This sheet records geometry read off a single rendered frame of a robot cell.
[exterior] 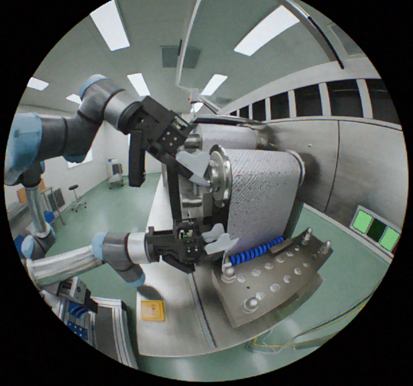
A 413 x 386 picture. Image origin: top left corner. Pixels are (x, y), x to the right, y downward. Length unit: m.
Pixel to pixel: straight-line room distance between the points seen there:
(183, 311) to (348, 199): 0.57
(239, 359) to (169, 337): 1.00
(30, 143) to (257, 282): 0.48
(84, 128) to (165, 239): 0.28
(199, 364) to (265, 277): 1.14
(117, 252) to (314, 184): 0.58
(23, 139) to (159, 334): 0.48
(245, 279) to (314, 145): 0.45
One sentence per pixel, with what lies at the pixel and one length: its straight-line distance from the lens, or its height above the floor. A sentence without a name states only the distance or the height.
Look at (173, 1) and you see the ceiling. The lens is 1.62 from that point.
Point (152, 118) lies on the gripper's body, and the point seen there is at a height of 1.38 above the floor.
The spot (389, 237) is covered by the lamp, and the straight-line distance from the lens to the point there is 0.47.
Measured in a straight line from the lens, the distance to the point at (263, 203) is 0.31.
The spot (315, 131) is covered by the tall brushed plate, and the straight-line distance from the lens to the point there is 0.48.
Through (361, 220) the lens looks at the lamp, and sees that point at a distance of 0.44.
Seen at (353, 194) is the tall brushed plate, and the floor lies 1.24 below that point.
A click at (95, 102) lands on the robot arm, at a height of 1.42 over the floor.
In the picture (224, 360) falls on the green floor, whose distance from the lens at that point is 1.36.
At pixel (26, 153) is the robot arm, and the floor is 1.35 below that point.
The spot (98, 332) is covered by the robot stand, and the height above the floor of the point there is 0.21.
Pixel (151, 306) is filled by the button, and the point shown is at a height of 0.92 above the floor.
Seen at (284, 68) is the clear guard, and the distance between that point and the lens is 0.63.
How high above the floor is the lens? 1.33
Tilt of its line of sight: 17 degrees down
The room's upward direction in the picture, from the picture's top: straight up
